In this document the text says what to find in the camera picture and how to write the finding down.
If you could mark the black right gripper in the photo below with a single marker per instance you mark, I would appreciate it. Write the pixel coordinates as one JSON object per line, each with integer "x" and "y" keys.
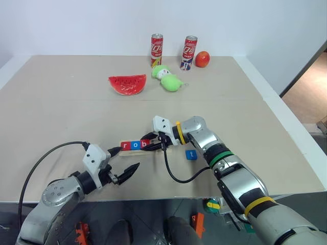
{"x": 163, "y": 141}

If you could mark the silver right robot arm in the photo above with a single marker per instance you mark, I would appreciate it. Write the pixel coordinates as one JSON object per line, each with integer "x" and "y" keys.
{"x": 242, "y": 176}

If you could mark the red can blue base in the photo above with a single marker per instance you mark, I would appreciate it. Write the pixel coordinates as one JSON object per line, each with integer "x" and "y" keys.
{"x": 189, "y": 52}

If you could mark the red can yellow base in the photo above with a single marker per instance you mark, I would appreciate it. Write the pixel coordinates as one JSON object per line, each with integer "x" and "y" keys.
{"x": 156, "y": 49}

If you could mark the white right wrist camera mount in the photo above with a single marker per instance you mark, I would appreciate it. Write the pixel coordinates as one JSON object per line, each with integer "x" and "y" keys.
{"x": 162, "y": 123}

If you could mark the blue letter o block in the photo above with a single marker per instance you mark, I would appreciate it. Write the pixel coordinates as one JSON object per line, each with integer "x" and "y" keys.
{"x": 135, "y": 145}

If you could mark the red apple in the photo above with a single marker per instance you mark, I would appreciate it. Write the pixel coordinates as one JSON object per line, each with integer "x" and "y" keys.
{"x": 202, "y": 59}

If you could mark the red letter b block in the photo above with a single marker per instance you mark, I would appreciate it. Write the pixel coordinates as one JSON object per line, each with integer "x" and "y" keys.
{"x": 144, "y": 144}

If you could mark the green plush doll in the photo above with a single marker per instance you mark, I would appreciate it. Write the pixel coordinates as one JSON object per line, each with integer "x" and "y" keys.
{"x": 169, "y": 83}

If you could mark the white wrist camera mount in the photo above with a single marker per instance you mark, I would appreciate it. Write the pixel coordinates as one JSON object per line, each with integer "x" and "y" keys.
{"x": 94, "y": 158}
{"x": 162, "y": 123}

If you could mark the green yellow toy object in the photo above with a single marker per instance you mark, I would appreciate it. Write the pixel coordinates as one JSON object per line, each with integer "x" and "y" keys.
{"x": 211, "y": 205}

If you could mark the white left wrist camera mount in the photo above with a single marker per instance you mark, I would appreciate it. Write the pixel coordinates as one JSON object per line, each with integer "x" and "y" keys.
{"x": 94, "y": 158}

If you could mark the blue letter t block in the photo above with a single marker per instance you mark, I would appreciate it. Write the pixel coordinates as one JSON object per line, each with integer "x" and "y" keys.
{"x": 191, "y": 155}

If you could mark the wooden letter tray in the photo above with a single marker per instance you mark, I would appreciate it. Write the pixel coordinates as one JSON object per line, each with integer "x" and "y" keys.
{"x": 132, "y": 152}

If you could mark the red watermelon slice toy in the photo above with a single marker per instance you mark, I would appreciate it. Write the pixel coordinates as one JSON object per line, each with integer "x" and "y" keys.
{"x": 127, "y": 84}

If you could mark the red letter r block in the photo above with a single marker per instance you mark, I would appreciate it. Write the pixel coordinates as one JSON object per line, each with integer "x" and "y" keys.
{"x": 125, "y": 146}

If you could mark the orange plastic part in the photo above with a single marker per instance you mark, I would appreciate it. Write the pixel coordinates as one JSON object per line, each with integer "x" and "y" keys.
{"x": 81, "y": 231}
{"x": 198, "y": 223}

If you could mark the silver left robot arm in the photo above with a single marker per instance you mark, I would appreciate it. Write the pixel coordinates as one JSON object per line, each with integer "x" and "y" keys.
{"x": 58, "y": 191}

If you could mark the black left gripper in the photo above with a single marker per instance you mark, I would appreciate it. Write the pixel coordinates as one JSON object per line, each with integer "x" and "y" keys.
{"x": 106, "y": 176}

